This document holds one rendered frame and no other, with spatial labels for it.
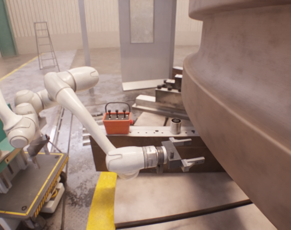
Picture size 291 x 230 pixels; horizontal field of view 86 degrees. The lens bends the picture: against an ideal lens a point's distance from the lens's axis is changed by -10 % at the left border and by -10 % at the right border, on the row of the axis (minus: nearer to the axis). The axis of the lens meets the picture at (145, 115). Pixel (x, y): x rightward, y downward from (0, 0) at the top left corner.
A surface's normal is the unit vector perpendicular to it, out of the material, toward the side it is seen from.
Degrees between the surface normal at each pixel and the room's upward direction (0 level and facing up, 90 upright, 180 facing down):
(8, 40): 90
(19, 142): 98
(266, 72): 87
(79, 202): 0
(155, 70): 90
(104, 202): 0
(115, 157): 33
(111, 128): 97
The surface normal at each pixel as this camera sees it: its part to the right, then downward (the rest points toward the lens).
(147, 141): -0.01, 0.46
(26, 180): 0.00, -0.89
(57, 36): 0.31, 0.44
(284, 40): -0.98, 0.09
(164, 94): -0.40, 0.43
